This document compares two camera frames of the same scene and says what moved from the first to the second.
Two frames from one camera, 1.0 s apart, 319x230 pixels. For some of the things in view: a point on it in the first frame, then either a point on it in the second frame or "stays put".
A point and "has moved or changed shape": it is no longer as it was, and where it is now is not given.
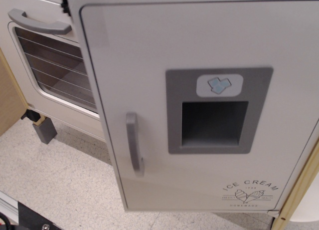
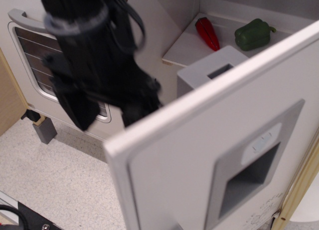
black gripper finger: (65, 3) to (90, 62)
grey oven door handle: (47, 26) stays put
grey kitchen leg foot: (46, 131) stays put
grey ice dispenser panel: (215, 111) to (249, 164)
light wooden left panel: (13, 103) stays put
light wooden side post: (297, 194) stays put
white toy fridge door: (207, 101) has moved or changed shape
